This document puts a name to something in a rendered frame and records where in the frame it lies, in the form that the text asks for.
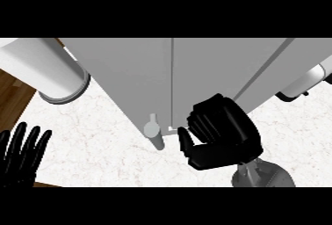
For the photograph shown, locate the grey cabinet door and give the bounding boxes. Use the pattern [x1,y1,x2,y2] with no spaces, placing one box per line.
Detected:
[60,38,175,138]
[172,38,288,132]

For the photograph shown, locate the white and black appliance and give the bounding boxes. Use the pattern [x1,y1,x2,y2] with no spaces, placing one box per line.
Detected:
[275,55,332,103]

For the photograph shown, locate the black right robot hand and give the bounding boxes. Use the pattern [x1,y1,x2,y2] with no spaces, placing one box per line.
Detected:
[178,92,265,171]

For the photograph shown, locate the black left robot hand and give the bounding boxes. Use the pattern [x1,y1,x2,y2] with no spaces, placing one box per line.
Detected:
[0,121,54,188]

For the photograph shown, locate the grey cabinet door handle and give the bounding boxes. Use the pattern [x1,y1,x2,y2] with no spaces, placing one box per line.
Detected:
[144,112,167,151]

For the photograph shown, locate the grey cabinet side panel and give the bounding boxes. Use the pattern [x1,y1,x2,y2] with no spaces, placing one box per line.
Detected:
[232,38,332,114]

